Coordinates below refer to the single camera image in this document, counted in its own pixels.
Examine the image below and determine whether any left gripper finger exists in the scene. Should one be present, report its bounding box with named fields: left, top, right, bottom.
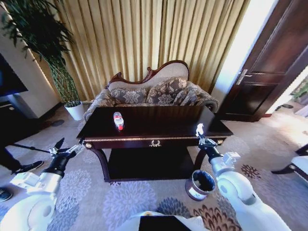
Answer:
left=49, top=137, right=65, bottom=156
left=64, top=143, right=85, bottom=158

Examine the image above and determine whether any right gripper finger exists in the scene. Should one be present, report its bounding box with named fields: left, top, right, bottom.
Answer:
left=197, top=131, right=208, bottom=146
left=206, top=138, right=224, bottom=147

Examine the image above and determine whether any thin black rod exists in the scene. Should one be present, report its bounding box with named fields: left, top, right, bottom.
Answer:
left=12, top=142, right=52, bottom=154

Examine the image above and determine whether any person's dark shoe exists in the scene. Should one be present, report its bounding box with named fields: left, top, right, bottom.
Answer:
left=11, top=160, right=45, bottom=175
left=0, top=187, right=12, bottom=202

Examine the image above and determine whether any white plant pot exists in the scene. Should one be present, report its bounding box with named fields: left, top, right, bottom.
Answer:
left=64, top=101, right=86, bottom=121

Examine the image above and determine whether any dark television stand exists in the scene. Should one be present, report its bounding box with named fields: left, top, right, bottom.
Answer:
left=0, top=92, right=61, bottom=146

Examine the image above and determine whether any person's leg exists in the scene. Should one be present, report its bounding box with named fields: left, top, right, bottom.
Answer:
left=0, top=146, right=24, bottom=173

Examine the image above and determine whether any dark wooden table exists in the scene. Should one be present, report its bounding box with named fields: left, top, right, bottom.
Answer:
left=76, top=105, right=234, bottom=182

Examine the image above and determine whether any clear bottle with red label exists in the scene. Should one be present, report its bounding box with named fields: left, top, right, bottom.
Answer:
left=113, top=111, right=126, bottom=131

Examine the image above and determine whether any floral sofa cushion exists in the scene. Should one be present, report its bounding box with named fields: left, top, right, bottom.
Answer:
left=145, top=77, right=191, bottom=106
left=109, top=87, right=149, bottom=107

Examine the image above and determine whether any ornate floral sofa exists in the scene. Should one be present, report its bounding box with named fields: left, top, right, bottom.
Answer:
left=83, top=60, right=220, bottom=122

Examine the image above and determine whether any black television screen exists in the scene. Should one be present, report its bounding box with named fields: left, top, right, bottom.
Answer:
left=0, top=52, right=29, bottom=97

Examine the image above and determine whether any white robot front shell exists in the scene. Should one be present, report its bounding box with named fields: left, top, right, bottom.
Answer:
left=117, top=210, right=205, bottom=231

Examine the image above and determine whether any dark wooden door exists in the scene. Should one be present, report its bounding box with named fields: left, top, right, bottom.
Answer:
left=215, top=0, right=308, bottom=123

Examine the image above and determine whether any tall green potted plant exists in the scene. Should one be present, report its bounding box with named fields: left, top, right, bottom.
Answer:
left=0, top=0, right=82, bottom=107

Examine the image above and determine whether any golden pleated curtain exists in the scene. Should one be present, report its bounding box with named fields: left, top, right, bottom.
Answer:
left=36, top=0, right=251, bottom=102

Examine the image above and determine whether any silver door handle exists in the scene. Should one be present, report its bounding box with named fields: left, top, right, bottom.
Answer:
left=235, top=69, right=253, bottom=86

